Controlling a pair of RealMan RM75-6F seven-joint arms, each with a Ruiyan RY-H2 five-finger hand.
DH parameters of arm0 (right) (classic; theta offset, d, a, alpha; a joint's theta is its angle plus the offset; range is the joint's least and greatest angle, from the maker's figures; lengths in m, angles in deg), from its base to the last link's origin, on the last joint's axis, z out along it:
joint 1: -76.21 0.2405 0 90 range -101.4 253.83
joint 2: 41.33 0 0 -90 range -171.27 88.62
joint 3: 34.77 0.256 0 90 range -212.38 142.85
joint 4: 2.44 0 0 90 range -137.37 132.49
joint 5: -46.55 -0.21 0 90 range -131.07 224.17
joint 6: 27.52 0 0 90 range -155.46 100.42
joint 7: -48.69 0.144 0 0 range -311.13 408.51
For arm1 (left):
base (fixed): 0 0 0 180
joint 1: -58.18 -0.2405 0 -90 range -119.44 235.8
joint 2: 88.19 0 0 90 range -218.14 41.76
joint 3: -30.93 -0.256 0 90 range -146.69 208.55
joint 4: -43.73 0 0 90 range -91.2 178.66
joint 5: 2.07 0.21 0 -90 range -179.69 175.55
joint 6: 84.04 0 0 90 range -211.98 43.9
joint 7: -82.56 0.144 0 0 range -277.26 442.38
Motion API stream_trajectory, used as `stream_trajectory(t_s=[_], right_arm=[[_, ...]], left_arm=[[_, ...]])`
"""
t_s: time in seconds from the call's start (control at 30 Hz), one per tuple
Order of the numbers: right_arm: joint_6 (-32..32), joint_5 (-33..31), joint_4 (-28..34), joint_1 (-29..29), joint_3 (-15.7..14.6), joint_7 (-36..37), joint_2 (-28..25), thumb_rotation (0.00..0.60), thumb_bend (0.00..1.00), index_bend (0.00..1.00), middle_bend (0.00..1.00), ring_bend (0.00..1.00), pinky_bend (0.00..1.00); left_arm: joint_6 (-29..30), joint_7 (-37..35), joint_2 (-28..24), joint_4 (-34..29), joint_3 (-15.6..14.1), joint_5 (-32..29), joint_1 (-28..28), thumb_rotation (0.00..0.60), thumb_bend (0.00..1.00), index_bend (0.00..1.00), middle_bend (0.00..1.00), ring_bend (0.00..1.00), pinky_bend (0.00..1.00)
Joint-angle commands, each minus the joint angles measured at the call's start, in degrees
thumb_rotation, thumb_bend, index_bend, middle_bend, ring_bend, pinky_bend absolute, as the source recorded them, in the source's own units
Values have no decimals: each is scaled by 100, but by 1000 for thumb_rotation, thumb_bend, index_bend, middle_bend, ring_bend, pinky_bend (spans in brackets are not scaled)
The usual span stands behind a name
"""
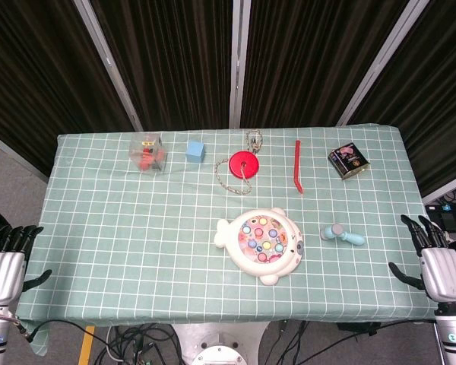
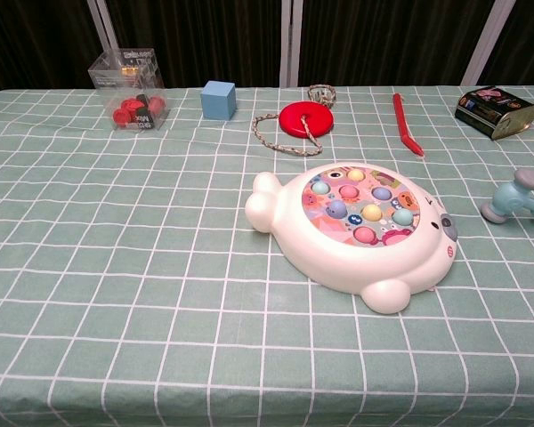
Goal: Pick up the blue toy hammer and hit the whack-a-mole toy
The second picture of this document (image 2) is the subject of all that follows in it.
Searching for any light blue toy hammer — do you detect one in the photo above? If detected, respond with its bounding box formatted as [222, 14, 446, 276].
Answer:
[479, 167, 534, 224]

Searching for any white seal whack-a-mole toy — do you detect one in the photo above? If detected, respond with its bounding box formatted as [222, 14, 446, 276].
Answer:
[244, 160, 459, 316]

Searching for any red plastic disc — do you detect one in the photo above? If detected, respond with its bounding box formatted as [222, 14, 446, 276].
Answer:
[279, 101, 336, 137]

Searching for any blue cube block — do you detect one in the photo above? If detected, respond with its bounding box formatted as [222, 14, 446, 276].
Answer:
[200, 80, 238, 121]

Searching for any green checked tablecloth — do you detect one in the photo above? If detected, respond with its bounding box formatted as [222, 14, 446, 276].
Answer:
[0, 84, 534, 427]

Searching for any red plastic stick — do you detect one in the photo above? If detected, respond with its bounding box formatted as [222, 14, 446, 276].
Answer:
[392, 93, 425, 157]

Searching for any dark curtain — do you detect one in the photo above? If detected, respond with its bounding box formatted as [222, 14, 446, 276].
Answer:
[0, 0, 534, 97]

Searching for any clear plastic box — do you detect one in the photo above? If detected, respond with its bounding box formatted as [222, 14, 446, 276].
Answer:
[87, 46, 171, 132]

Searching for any dark printed small box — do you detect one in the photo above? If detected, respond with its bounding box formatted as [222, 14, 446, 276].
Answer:
[454, 85, 534, 141]

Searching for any braided multicolour rope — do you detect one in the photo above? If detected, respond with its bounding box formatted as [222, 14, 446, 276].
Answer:
[251, 84, 338, 158]

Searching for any white metal frame pole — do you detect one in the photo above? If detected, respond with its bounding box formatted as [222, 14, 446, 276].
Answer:
[460, 0, 517, 87]
[86, 0, 119, 63]
[279, 0, 304, 88]

